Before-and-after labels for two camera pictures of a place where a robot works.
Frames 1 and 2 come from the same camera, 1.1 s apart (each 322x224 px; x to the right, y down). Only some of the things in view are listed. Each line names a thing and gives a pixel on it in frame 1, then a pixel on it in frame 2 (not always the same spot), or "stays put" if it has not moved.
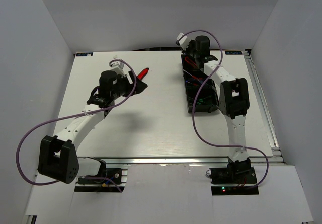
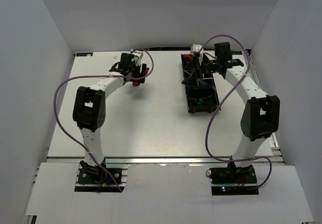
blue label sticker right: x=233 y=52 stays put
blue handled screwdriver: x=199 y=79 stays put
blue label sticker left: x=84 y=54 stays put
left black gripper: x=138 y=86 → x=140 y=75
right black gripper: x=191 y=43 → x=192 y=80
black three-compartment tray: x=194 y=77 stays put
